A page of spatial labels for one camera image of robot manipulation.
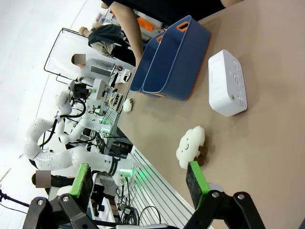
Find black tripod pole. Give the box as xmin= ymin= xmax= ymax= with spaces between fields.
xmin=0 ymin=189 xmax=31 ymax=208

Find background person white shirt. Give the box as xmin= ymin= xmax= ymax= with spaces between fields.
xmin=71 ymin=53 xmax=123 ymax=85

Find small blue basket orange handles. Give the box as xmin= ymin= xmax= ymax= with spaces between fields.
xmin=130 ymin=32 xmax=165 ymax=93

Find white digital clock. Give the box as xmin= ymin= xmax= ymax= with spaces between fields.
xmin=208 ymin=49 xmax=248 ymax=117

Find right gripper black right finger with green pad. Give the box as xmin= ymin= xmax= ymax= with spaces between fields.
xmin=183 ymin=161 xmax=266 ymax=229

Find black cable bundle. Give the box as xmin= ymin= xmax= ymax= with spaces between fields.
xmin=115 ymin=177 xmax=163 ymax=226

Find large blue basket orange handles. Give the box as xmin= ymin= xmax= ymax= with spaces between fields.
xmin=142 ymin=15 xmax=212 ymax=102

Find white cloud plush toy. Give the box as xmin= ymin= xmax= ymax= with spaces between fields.
xmin=176 ymin=125 xmax=208 ymax=169

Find background person black clothes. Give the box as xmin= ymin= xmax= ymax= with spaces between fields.
xmin=31 ymin=170 xmax=77 ymax=195

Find person's bare forearm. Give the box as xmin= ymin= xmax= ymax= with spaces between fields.
xmin=109 ymin=0 xmax=145 ymax=68

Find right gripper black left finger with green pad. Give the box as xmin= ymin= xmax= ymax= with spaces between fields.
xmin=22 ymin=163 xmax=100 ymax=229

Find aluminium table edge rail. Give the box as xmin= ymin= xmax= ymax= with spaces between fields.
xmin=128 ymin=145 xmax=198 ymax=229

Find black metal frame stand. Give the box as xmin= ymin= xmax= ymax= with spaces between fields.
xmin=43 ymin=28 xmax=96 ymax=82

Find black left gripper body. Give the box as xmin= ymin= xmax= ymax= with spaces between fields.
xmin=68 ymin=81 xmax=90 ymax=100

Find person's black shirt torso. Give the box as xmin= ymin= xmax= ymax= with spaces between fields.
xmin=100 ymin=0 xmax=227 ymax=27

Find small white sheep plush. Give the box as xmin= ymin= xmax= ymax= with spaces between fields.
xmin=122 ymin=97 xmax=134 ymax=114

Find background person dark jacket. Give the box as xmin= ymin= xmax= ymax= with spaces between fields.
xmin=87 ymin=23 xmax=137 ymax=67

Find orange background item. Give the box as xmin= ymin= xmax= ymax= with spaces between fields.
xmin=136 ymin=16 xmax=165 ymax=33

